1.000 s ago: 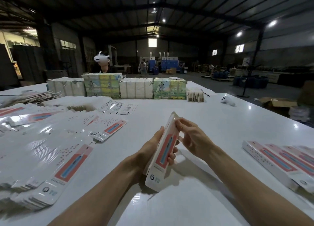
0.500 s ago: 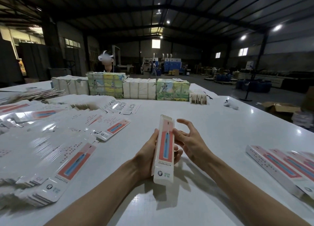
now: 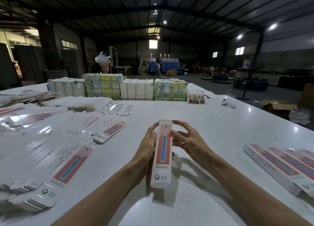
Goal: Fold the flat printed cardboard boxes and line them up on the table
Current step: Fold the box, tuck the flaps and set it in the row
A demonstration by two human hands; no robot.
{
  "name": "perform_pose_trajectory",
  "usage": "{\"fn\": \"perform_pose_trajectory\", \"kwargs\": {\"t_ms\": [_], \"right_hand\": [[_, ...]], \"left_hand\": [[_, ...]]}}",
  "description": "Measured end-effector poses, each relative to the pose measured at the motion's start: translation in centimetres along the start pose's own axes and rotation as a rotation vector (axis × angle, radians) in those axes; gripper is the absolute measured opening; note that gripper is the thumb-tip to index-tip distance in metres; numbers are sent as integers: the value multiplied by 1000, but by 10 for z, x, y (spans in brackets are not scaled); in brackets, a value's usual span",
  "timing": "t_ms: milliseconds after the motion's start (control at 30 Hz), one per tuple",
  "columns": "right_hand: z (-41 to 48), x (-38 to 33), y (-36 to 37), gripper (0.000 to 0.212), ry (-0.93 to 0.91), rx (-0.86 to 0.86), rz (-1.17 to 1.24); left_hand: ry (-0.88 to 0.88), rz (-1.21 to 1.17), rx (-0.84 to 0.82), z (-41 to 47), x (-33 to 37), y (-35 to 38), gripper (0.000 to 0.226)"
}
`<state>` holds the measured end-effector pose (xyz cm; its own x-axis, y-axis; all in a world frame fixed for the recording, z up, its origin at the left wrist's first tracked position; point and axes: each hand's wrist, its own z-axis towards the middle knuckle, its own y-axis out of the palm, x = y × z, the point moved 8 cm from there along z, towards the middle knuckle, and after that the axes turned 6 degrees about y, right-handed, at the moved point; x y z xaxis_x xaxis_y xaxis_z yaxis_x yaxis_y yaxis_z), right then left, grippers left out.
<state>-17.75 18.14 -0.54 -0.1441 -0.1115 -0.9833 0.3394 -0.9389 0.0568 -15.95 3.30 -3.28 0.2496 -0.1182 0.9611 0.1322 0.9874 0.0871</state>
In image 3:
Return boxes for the person's left hand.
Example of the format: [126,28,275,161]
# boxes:
[130,121,160,174]

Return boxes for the person's right hand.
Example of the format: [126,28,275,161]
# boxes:
[170,120,215,166]

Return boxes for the toothbrush box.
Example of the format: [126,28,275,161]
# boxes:
[150,120,173,189]

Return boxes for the pile of carton blanks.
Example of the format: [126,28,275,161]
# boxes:
[0,97,138,213]

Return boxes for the person's right forearm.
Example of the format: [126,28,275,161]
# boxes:
[202,151,310,226]

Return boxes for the person's left forearm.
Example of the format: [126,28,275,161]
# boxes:
[51,159,148,226]

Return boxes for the small beige card stack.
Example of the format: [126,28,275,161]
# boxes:
[187,92,205,105]

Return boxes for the small white object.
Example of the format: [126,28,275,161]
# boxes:
[221,97,236,109]

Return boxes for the green printed carton bundle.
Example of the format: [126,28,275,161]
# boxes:
[153,79,187,102]

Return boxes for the row of white cartons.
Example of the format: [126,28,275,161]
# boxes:
[47,77,87,97]
[120,79,155,101]

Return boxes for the green yellow carton bundle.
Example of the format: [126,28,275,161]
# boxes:
[83,73,123,100]

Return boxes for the blue machine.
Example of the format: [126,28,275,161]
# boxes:
[148,58,180,76]

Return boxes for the blue bins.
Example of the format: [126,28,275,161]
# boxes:
[233,78,269,92]

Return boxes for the black floor stand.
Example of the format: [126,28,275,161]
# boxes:
[237,59,266,101]

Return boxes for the open cardboard box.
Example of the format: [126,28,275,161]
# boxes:
[260,99,298,117]

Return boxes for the white headset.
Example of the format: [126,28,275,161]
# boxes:
[95,52,112,66]

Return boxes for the white plastic bags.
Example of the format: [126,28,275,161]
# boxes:
[289,109,311,126]

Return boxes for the grey crate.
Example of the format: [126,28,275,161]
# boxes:
[45,70,69,80]

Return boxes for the tall cardboard box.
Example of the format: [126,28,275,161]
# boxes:
[300,84,314,110]

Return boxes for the pile of grey flat sheets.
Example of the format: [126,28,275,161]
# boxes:
[0,90,62,106]

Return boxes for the dark grey cabinet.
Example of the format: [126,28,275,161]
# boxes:
[14,44,47,84]

